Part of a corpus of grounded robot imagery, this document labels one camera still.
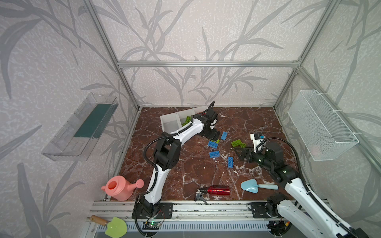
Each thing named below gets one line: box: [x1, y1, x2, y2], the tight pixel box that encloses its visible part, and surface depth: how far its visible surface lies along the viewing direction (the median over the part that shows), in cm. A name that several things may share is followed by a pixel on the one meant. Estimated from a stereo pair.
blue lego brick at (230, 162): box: [227, 156, 234, 169], surface depth 91 cm
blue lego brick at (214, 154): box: [208, 150, 221, 159], surface depth 96 cm
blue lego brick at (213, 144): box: [208, 140, 219, 149], surface depth 98 cm
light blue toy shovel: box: [240, 178, 279, 194], surface depth 82 cm
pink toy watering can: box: [101, 175, 145, 201], surface depth 73 cm
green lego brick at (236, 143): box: [230, 138, 243, 148], surface depth 99 cm
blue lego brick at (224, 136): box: [220, 131, 228, 141], surface depth 105 cm
